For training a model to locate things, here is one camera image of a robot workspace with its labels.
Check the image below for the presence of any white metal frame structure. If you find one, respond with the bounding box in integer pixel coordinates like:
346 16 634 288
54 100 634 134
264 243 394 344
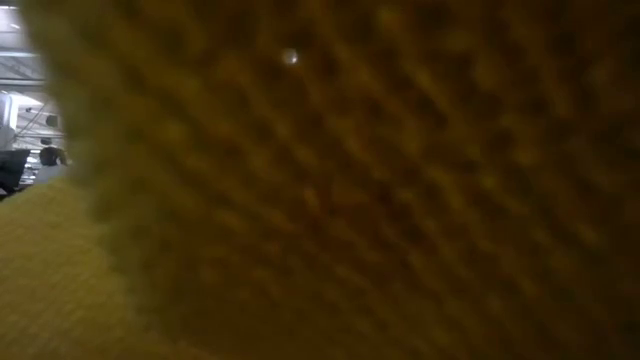
0 89 65 152

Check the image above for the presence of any yellow cloth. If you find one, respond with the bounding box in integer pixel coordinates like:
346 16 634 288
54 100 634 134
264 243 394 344
0 0 640 360

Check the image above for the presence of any person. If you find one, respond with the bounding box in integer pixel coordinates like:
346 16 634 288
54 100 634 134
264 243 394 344
32 144 71 185

